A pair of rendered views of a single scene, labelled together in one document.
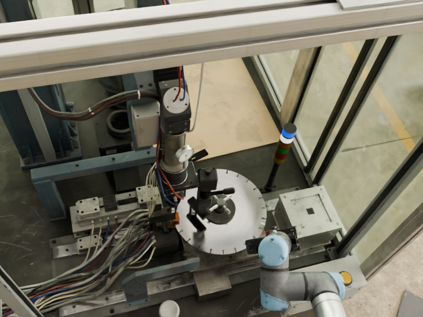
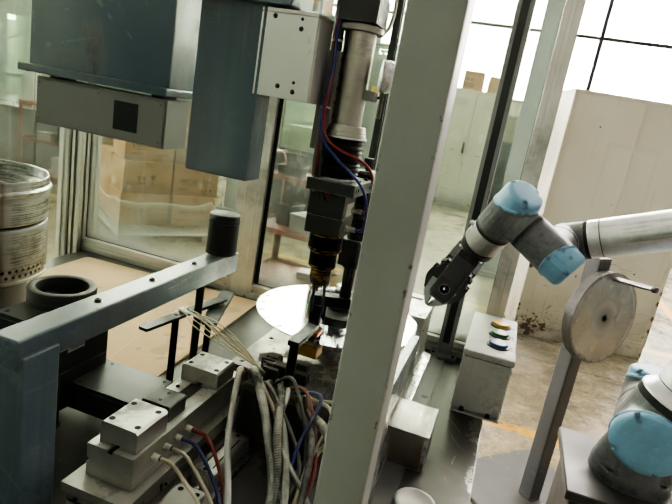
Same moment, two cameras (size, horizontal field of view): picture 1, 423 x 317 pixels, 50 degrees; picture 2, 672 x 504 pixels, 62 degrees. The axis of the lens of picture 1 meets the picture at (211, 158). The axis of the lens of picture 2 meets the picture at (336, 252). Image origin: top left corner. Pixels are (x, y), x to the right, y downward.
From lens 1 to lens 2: 1.28 m
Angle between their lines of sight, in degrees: 57
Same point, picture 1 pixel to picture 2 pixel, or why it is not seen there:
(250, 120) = not seen: hidden behind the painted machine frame
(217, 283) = (421, 415)
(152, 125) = (325, 45)
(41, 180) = (39, 346)
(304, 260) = (431, 370)
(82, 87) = not seen: outside the picture
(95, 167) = (136, 294)
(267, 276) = (542, 229)
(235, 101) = not seen: hidden behind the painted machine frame
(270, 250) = (524, 190)
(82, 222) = (138, 469)
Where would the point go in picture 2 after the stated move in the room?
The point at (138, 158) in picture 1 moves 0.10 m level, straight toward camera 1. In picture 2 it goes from (191, 271) to (240, 287)
